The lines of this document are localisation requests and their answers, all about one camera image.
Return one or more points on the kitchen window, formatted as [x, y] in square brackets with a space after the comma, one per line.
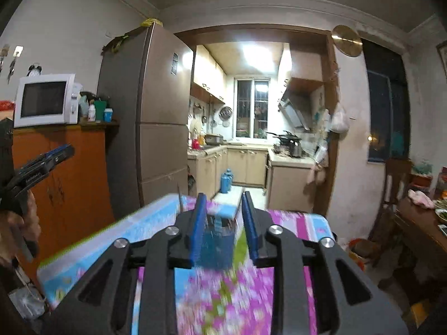
[252, 101]

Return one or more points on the steel kettle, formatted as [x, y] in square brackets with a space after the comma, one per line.
[295, 149]

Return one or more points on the blue gas bottle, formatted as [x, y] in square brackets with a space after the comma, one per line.
[226, 181]

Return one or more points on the blue perforated utensil holder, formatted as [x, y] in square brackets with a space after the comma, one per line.
[218, 243]

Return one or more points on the brown refrigerator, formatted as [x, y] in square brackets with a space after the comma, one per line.
[146, 76]

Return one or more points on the dark wooden dining table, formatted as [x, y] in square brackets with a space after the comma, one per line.
[421, 234]

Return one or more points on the dark window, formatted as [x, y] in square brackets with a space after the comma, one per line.
[390, 127]

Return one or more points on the left hand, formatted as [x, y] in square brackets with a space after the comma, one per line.
[28, 226]

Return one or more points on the black wok on stove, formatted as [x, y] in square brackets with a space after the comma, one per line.
[285, 139]

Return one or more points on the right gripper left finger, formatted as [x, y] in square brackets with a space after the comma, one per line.
[102, 300]

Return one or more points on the pink cloth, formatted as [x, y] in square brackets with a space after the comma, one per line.
[420, 199]

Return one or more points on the white bottle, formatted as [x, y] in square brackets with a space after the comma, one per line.
[92, 113]

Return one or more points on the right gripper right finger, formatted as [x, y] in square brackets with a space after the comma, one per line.
[315, 283]

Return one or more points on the orange wooden cabinet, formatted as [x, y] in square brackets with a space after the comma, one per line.
[73, 202]

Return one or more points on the wooden chair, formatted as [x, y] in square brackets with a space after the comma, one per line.
[396, 180]

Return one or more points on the green container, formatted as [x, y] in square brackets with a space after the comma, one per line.
[100, 106]

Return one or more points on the white plastic bag hanging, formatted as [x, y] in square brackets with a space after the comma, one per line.
[340, 121]

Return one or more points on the orange basin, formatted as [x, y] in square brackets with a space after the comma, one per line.
[362, 252]

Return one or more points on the white microwave oven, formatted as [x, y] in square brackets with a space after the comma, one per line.
[50, 99]

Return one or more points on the floral striped tablecloth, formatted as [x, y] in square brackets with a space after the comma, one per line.
[234, 301]

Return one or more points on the range hood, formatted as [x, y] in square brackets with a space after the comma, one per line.
[297, 109]

